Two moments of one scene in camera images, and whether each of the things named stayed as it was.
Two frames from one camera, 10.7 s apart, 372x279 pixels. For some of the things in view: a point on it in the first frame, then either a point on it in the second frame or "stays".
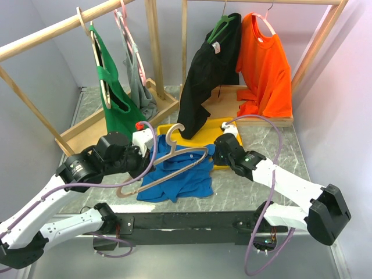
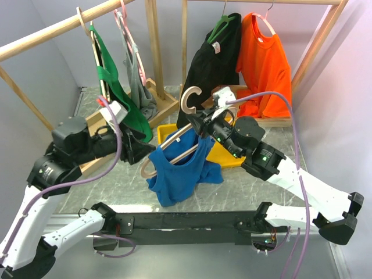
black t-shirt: [216, 63] stays
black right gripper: [215, 157] -> [204, 125]
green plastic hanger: [224, 21] stays
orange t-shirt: [263, 63] stays
